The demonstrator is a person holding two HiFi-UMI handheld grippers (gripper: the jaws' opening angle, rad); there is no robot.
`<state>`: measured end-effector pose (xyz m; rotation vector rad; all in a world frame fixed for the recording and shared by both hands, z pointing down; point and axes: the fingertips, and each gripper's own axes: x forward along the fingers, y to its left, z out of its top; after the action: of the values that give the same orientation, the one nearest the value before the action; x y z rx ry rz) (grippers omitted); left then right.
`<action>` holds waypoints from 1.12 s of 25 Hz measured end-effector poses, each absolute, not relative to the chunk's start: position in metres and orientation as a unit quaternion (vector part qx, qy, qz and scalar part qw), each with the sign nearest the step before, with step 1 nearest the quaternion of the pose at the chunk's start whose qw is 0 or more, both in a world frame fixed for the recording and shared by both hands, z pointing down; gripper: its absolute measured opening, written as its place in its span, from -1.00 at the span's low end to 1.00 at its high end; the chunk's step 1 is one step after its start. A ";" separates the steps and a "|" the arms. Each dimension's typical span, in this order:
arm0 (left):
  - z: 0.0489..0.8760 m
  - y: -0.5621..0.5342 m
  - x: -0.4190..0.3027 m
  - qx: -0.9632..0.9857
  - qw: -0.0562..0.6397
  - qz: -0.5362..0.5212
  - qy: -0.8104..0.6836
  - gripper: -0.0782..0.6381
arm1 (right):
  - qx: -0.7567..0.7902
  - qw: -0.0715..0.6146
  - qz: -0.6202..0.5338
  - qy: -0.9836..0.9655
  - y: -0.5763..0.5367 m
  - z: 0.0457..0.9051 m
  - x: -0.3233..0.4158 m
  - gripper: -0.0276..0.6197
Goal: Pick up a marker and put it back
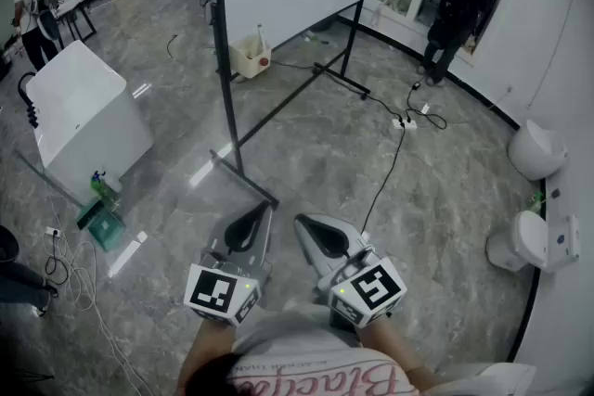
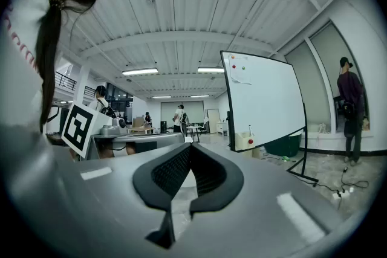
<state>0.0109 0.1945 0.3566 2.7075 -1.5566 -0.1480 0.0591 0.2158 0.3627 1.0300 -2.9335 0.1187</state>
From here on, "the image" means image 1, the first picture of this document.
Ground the black power cable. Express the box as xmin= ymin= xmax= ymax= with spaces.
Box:
xmin=406 ymin=80 xmax=448 ymax=131
xmin=359 ymin=124 xmax=407 ymax=238
xmin=270 ymin=58 xmax=406 ymax=122

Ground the thin black cable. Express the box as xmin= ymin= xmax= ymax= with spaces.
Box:
xmin=44 ymin=236 xmax=71 ymax=289

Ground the white cable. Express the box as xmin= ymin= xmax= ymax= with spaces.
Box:
xmin=43 ymin=194 xmax=143 ymax=396

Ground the black corrugated hose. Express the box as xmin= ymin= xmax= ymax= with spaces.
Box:
xmin=17 ymin=71 xmax=41 ymax=129

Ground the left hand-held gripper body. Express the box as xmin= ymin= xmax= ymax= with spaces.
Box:
xmin=184 ymin=245 xmax=273 ymax=328

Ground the black-legged table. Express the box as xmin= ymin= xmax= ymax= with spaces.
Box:
xmin=51 ymin=0 xmax=98 ymax=44

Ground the green spray bottle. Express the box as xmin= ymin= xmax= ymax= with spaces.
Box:
xmin=90 ymin=170 xmax=123 ymax=201

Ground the person's right forearm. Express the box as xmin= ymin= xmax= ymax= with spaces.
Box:
xmin=359 ymin=314 xmax=442 ymax=391

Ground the person's left forearm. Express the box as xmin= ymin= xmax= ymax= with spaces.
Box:
xmin=178 ymin=314 xmax=236 ymax=391

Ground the cream plastic bin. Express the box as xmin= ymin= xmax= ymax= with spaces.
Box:
xmin=227 ymin=34 xmax=273 ymax=80

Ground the green plastic basket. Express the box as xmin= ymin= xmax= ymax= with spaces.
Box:
xmin=76 ymin=197 xmax=127 ymax=252

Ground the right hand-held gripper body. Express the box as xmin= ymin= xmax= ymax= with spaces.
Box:
xmin=319 ymin=247 xmax=408 ymax=333

